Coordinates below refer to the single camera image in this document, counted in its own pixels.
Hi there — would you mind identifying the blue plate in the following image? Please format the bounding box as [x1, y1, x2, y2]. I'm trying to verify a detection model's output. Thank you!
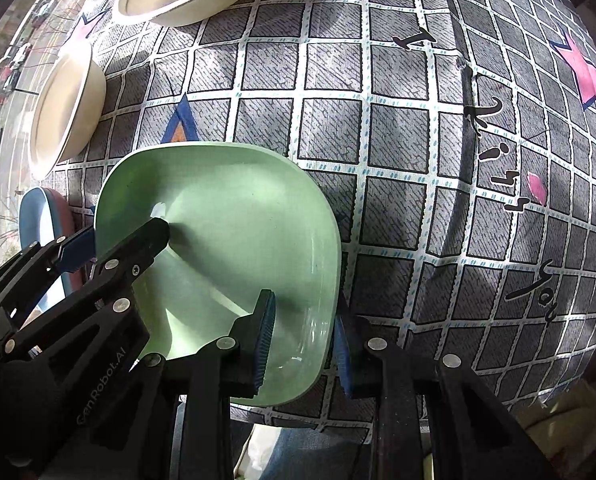
[18, 187, 96, 322]

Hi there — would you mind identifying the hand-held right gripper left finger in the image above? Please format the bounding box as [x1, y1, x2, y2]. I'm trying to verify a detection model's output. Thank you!
[138, 289, 277, 480]

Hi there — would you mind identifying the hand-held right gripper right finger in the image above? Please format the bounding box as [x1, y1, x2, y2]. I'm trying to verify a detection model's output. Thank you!
[332, 304, 546, 480]

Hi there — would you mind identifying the grey checked tablecloth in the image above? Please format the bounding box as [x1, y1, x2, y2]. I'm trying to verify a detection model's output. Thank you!
[36, 0, 596, 442]

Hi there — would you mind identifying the green square plate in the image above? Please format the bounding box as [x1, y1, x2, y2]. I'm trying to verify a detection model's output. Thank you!
[94, 142, 343, 407]

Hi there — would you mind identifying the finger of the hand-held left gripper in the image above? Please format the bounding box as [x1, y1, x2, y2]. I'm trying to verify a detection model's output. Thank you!
[0, 227, 97, 333]
[5, 217, 171, 361]

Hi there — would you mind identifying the white parked car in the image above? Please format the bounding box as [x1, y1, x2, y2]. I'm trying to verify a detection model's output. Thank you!
[8, 42, 33, 73]

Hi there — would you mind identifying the person's leg in jeans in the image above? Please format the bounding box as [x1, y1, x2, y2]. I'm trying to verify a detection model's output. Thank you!
[228, 416, 379, 480]

